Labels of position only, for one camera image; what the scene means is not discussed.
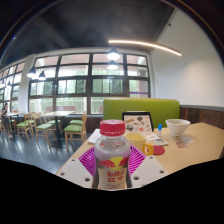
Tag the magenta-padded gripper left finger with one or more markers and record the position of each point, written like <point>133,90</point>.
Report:
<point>71,170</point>

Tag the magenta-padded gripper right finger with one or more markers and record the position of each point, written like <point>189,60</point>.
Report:
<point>150,170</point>

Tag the red-capped clear drink bottle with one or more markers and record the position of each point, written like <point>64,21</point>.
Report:
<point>111,153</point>

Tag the small white flat device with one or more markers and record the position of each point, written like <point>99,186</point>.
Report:
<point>161,141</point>

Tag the yellow mug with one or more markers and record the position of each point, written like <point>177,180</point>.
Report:
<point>136,140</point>

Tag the white paper sheet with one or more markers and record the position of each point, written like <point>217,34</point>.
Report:
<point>94,136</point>

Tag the small blue-capped bottle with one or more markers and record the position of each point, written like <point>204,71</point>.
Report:
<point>159,130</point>

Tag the paper receipt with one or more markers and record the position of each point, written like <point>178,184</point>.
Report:
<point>182,141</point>

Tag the black-framed menu stand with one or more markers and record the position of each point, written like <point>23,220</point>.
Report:
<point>138,123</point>

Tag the white bowl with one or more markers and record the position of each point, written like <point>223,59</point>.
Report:
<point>177,128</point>

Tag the light wooden dining table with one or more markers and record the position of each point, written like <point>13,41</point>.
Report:
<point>58,114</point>
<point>12,114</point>

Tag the green upholstered booth seat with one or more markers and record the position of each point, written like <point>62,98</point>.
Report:
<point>160,108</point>

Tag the person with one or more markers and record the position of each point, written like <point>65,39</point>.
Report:
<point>4,113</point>

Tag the group of pendant lamps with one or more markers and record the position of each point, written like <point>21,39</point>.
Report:
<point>113,55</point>

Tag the long linear ceiling light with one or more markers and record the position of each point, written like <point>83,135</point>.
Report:
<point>146,44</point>

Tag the black-framed window wall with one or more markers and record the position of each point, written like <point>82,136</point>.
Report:
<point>88,80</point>

